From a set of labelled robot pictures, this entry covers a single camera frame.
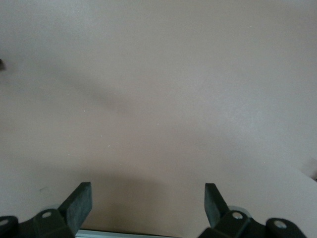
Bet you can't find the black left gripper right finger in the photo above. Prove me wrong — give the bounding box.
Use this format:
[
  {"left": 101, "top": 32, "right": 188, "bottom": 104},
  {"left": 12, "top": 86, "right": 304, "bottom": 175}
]
[{"left": 204, "top": 182, "right": 308, "bottom": 238}]

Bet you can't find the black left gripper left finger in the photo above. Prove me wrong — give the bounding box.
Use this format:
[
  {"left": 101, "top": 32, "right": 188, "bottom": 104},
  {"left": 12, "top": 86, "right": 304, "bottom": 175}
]
[{"left": 0, "top": 181, "right": 93, "bottom": 238}]

